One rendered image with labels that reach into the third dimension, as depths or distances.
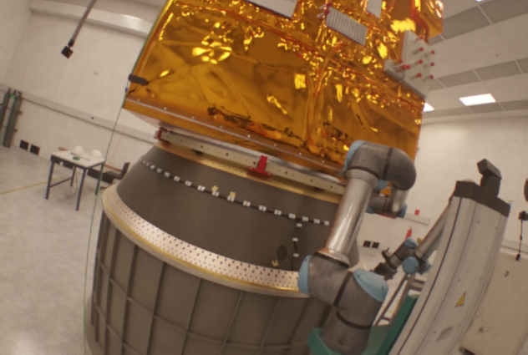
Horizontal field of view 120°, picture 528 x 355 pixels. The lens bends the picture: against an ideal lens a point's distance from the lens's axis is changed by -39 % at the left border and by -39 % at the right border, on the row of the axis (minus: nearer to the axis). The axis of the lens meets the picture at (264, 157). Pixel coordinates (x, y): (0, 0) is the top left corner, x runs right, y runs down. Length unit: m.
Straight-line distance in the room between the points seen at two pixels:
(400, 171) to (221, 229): 0.82
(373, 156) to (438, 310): 0.50
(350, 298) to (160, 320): 0.97
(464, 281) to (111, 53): 7.79
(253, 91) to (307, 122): 0.35
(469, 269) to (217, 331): 1.10
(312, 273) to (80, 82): 7.50
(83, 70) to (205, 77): 6.68
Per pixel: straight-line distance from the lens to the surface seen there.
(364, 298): 0.72
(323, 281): 0.73
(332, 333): 0.77
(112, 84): 7.35
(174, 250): 1.21
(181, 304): 1.31
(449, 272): 0.70
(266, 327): 1.36
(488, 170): 0.82
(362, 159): 0.82
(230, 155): 1.30
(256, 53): 1.40
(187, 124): 1.32
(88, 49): 8.01
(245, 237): 1.21
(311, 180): 1.37
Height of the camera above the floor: 1.66
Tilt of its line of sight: 3 degrees up
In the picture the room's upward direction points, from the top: 17 degrees clockwise
